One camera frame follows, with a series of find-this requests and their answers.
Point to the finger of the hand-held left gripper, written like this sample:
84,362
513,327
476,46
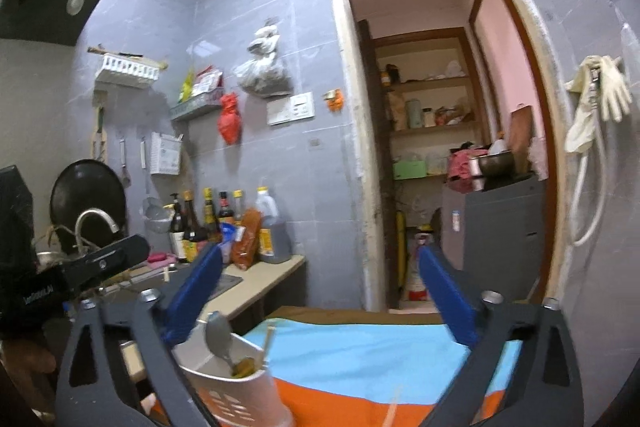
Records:
110,259

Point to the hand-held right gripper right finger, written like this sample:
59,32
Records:
450,297

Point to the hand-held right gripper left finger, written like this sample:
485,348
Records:
192,292

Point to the steel spoon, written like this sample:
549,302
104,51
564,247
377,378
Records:
219,337

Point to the gold spoon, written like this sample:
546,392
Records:
243,367

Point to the pale wooden chopstick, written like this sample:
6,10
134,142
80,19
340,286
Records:
270,342
392,407

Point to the white plastic utensil holder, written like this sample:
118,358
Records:
240,397

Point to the person's left hand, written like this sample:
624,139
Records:
30,367

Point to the white red sack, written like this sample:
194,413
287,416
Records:
417,277

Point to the pink dish cloth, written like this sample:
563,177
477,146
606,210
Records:
162,258

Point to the chrome faucet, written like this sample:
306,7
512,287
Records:
90,214

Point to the dark sauce bottle yellow cap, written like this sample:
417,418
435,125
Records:
194,237

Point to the yellow tube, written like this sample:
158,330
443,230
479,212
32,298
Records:
401,257

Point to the metal strainer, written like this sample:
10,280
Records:
159,217

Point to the blue plastic container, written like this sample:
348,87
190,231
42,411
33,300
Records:
229,237

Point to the black wok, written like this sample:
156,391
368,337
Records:
85,192

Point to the orange seasoning packet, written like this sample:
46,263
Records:
247,239

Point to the yellow label sauce bottle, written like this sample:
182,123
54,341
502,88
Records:
211,217

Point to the kitchen counter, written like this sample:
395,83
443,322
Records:
270,272

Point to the grey cabinet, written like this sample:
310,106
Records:
500,227

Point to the metal ladle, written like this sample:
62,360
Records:
125,174

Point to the dark sauce bottle red cap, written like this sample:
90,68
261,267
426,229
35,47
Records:
226,209

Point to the slim bottle yellow cap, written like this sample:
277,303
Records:
238,207

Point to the large cooking oil jug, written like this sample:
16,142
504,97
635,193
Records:
272,232

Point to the brown table cover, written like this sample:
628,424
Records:
350,313

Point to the light blue cloth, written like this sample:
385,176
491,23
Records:
350,357

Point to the pink red cloth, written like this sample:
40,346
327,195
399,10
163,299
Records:
460,167

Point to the wooden hanging tool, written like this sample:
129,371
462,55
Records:
99,127

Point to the green box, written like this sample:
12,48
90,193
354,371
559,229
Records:
409,169

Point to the metal bowl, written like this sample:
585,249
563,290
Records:
496,164

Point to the white bowl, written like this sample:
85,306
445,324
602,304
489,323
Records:
496,148

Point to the dark brown door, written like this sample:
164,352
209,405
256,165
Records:
372,157

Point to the pink plastic bag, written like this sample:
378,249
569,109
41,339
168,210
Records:
538,157

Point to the red plastic bag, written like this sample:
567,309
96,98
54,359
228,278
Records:
230,122

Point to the wooden cutting board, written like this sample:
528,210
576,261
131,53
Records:
520,137

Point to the green canister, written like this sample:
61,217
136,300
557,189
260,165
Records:
413,114

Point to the yellow packet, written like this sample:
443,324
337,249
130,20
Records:
186,87

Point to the brown paper bag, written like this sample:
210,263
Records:
397,112

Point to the red white packet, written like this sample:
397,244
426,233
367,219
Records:
207,81

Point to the wooden shelf unit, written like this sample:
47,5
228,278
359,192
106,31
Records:
430,82

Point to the grey hanging plastic bag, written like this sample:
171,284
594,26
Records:
262,72

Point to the cream rubber gloves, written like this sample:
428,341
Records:
610,92

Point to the white hanging wall box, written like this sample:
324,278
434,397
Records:
165,154

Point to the metal wall shelf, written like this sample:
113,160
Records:
192,111

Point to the white slotted wall basket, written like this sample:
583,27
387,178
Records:
127,71

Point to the white wall socket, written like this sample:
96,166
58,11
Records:
290,108

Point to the pale door frame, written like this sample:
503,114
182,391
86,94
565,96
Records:
350,107

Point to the orange wall hook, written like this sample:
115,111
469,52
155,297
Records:
334,99

